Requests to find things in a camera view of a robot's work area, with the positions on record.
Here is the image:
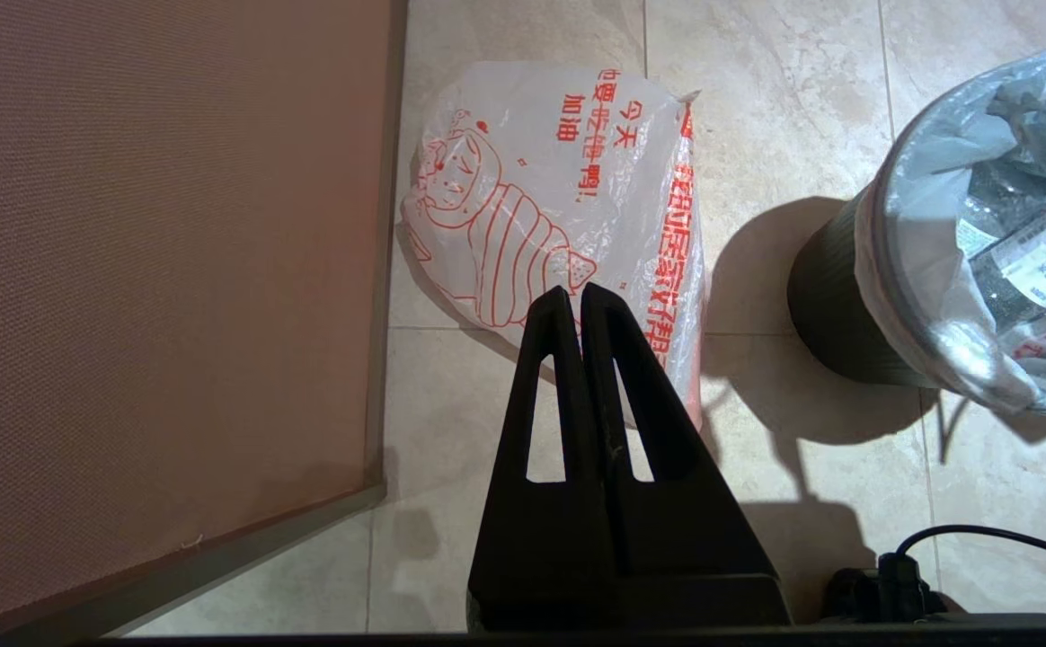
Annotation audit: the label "grey round trash bin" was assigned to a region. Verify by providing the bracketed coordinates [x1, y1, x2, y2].
[788, 207, 946, 387]

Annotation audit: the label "white red-printed plastic bag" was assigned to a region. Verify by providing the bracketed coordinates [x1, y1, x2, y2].
[400, 61, 708, 428]
[855, 43, 1046, 419]

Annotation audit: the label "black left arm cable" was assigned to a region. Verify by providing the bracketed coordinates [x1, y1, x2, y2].
[824, 526, 1046, 623]

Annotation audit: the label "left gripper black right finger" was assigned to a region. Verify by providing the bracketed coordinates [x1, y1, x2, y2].
[580, 281, 777, 578]

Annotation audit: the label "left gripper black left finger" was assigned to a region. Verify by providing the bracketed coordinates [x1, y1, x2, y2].
[469, 286, 618, 578]

